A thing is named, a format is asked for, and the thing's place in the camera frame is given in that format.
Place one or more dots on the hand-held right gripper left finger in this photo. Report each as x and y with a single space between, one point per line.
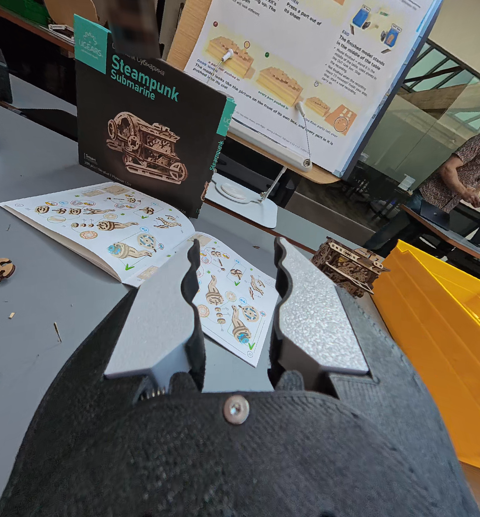
155 323

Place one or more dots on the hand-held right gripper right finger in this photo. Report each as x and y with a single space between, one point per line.
316 323

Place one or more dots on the wooden submarine model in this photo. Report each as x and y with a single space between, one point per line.
345 266

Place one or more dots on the black model kit box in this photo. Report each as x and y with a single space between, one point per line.
143 121

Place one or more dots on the white instruction booklet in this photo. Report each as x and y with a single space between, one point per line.
82 226

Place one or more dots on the yellow plastic bin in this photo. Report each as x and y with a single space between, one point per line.
437 343

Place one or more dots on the large printed instruction sheet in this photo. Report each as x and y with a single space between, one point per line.
304 60

